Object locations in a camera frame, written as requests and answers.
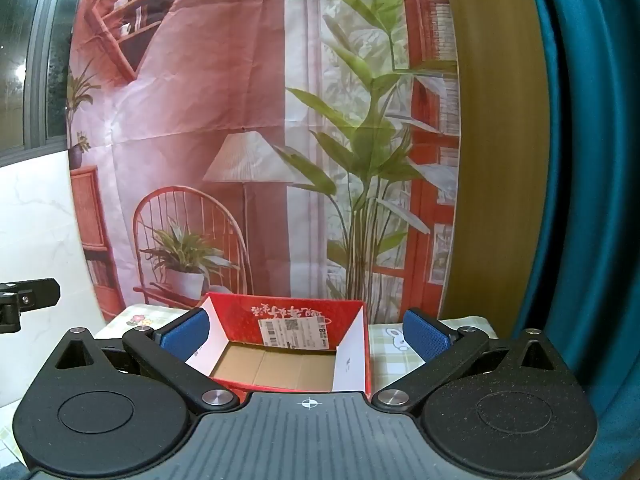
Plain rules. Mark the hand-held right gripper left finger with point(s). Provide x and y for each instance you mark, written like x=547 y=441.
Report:
x=184 y=334

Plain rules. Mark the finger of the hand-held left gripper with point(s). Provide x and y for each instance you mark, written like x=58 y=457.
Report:
x=41 y=292

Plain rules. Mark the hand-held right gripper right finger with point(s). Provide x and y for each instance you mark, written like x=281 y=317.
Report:
x=426 y=336

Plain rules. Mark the red strawberry print cardboard box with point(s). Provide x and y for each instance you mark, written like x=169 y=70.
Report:
x=280 y=366

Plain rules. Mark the dark glass window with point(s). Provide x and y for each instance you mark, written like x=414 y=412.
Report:
x=25 y=60

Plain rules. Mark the teal curtain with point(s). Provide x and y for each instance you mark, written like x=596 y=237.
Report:
x=590 y=160

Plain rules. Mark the printed room scene wall cloth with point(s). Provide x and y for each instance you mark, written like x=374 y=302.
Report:
x=225 y=85

